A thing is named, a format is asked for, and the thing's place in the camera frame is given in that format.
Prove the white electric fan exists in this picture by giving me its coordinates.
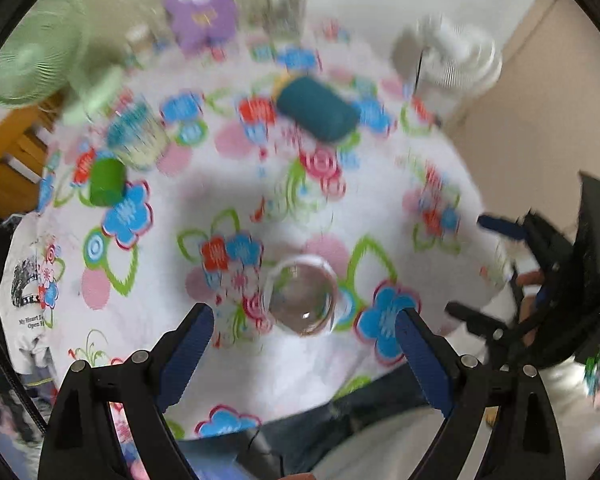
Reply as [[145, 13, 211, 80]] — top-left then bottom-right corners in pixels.
[[391, 14, 503, 111]]

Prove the patterned tin can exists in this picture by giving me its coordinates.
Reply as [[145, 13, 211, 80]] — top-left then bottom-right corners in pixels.
[[105, 102, 170, 171]]

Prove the person's right hand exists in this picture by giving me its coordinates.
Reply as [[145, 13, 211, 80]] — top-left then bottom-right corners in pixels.
[[516, 269, 547, 347]]

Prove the purple plush toy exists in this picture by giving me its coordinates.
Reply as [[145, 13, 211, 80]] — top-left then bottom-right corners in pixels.
[[161, 0, 238, 56]]

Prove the floral tablecloth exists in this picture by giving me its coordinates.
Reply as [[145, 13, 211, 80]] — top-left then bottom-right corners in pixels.
[[10, 20, 513, 442]]

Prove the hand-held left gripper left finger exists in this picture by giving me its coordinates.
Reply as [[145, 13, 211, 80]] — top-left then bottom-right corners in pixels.
[[37, 303, 216, 480]]

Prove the clear glass jar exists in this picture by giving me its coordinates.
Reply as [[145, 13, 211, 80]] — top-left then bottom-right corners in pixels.
[[265, 0, 311, 38]]

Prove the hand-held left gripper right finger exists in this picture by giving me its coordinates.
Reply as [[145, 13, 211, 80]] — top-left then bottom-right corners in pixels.
[[396, 308, 567, 480]]

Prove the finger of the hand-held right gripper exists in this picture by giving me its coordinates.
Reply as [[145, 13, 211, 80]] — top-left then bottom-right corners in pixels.
[[477, 214, 532, 243], [445, 301, 519, 357]]

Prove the wooden furniture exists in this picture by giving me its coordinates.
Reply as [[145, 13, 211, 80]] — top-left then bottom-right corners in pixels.
[[0, 92, 63, 218]]

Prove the green cylindrical cup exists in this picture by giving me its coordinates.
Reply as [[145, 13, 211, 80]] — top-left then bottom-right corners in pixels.
[[88, 157, 127, 207]]

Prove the teal pouch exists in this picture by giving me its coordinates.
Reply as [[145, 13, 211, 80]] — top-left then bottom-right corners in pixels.
[[275, 75, 362, 143]]

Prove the person's jeans leg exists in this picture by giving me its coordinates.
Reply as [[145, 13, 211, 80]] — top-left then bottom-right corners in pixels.
[[190, 365, 431, 480]]

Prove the clear glass cup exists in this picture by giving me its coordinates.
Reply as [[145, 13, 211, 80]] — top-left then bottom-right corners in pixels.
[[261, 255, 342, 338]]

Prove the green electric fan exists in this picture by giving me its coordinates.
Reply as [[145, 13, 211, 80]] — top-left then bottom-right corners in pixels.
[[0, 0, 126, 128]]

